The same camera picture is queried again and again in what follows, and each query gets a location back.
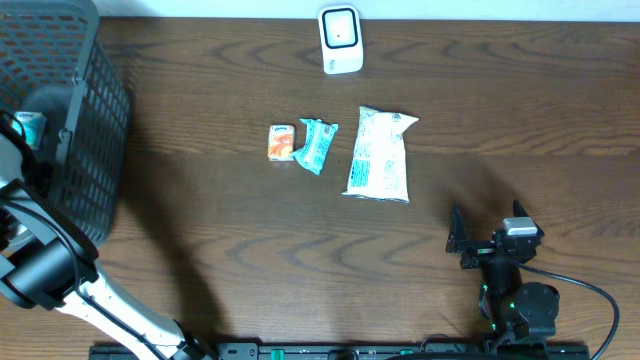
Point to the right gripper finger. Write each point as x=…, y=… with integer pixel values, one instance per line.
x=518, y=209
x=458, y=238

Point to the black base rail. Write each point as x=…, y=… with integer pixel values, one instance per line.
x=439, y=346

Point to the grey plastic mesh basket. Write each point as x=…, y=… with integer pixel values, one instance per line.
x=53, y=63

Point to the cream snack bag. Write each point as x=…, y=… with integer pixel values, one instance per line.
x=378, y=169

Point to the orange tissue pack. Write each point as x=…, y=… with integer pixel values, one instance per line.
x=281, y=141

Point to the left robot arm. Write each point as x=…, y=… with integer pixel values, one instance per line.
x=58, y=268

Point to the green snack packet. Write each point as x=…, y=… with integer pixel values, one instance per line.
x=319, y=136

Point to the teal tissue pack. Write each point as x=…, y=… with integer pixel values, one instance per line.
x=31, y=127

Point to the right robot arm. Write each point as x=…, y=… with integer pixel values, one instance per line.
x=520, y=313

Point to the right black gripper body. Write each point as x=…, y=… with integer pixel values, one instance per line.
x=479, y=251

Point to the white barcode scanner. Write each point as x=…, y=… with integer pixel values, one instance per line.
x=341, y=39

